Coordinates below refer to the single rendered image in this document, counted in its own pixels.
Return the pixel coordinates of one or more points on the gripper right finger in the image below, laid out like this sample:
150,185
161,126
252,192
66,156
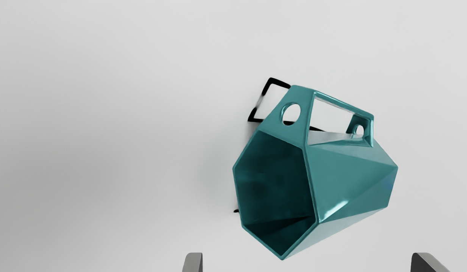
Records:
426,264

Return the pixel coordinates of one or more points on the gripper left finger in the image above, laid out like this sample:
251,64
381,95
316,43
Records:
193,263

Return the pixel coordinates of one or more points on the teal faceted mug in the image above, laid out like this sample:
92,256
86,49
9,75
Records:
346,177

